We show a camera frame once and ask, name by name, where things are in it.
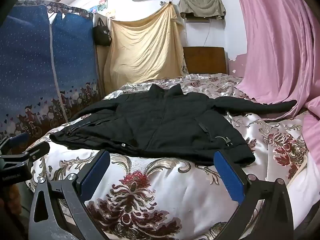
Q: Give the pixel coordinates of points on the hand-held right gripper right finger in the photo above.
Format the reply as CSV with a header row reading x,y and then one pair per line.
x,y
228,177

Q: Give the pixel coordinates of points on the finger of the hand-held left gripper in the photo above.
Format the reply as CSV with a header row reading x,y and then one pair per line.
x,y
37,150
17,140

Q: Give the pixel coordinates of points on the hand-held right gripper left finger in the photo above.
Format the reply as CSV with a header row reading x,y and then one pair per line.
x,y
96,175

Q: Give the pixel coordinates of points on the black padded jacket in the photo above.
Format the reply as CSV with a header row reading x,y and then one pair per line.
x,y
162,125

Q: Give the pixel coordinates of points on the floral satin bedspread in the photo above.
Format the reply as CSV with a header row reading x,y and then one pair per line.
x,y
175,192

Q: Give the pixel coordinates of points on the blue fabric wardrobe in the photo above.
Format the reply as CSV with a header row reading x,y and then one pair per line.
x,y
30,67

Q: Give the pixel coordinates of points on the white bed sheet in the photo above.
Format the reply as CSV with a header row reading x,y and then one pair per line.
x,y
305,192

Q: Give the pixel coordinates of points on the wooden headboard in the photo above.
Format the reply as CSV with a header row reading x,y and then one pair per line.
x,y
205,60

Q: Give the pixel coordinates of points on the black tote bag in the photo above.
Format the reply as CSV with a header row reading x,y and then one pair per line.
x,y
102,35

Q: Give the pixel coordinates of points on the beige hanging sheet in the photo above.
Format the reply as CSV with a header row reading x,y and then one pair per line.
x,y
142,50

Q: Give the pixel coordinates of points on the pink curtain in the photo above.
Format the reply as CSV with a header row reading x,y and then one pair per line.
x,y
275,42

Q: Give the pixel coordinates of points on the olive green cloth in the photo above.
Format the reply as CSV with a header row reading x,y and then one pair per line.
x,y
202,7

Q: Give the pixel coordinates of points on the blue wall poster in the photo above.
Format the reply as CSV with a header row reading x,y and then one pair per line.
x,y
93,10

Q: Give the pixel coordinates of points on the yellow wall poster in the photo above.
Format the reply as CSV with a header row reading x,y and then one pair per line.
x,y
111,13

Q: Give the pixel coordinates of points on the colourful wall poster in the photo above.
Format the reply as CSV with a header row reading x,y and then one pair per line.
x,y
102,4

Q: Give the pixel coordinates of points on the wall-mounted box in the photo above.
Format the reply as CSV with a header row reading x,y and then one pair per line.
x,y
197,19

